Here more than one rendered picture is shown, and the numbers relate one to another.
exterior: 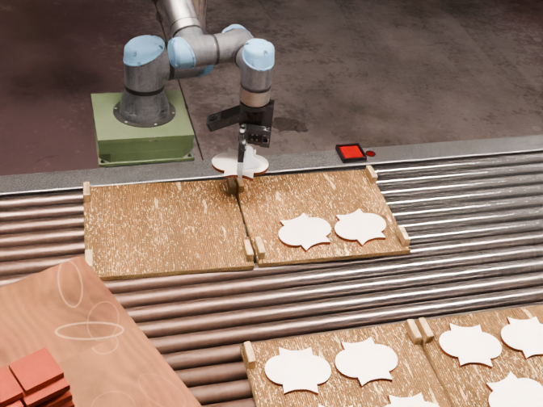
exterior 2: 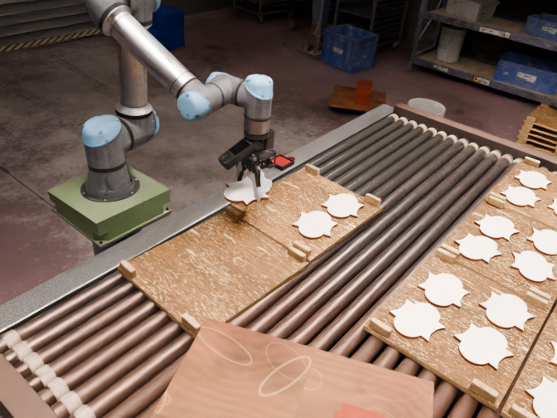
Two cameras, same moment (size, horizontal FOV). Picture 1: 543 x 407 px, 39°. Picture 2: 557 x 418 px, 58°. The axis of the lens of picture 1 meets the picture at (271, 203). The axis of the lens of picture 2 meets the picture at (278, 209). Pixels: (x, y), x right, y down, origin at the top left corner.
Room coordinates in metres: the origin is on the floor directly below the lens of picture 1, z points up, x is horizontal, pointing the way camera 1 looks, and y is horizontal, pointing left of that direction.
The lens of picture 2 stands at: (0.53, 0.74, 1.89)
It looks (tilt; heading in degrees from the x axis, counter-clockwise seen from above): 35 degrees down; 326
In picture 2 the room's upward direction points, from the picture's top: 5 degrees clockwise
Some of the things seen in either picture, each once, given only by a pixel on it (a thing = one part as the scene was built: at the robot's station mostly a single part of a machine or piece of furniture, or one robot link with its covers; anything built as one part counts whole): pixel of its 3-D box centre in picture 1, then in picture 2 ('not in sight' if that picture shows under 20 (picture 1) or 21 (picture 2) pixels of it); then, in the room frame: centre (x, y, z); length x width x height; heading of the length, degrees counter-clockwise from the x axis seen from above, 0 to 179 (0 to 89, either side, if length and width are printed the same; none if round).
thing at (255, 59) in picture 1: (257, 65); (257, 97); (1.65, 0.08, 1.35); 0.09 x 0.08 x 0.11; 29
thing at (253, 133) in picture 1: (254, 121); (257, 148); (1.65, 0.07, 1.19); 0.09 x 0.08 x 0.12; 91
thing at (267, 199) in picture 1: (317, 214); (307, 210); (1.63, -0.13, 0.93); 0.41 x 0.35 x 0.02; 107
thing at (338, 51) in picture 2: not in sight; (349, 48); (4.94, -3.03, 0.19); 0.50 x 0.41 x 0.37; 12
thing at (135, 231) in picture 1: (165, 226); (215, 267); (1.51, 0.27, 0.93); 0.41 x 0.35 x 0.02; 106
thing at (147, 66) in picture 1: (146, 61); (104, 140); (2.00, 0.42, 1.12); 0.13 x 0.12 x 0.14; 119
